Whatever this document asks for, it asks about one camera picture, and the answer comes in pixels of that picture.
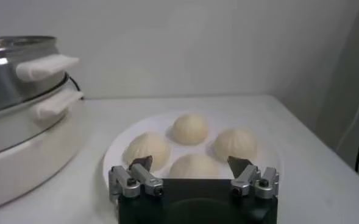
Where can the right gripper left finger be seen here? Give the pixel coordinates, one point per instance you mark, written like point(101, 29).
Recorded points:
point(145, 178)

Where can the white steamed baozi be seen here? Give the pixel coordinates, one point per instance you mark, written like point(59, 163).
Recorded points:
point(194, 166)
point(147, 149)
point(189, 129)
point(235, 144)

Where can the white round plate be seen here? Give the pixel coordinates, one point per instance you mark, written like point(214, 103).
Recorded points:
point(118, 146)

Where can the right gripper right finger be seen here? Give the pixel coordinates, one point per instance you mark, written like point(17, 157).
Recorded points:
point(246, 178)

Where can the white electric cooker base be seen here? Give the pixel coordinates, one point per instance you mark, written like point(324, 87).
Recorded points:
point(20, 158)

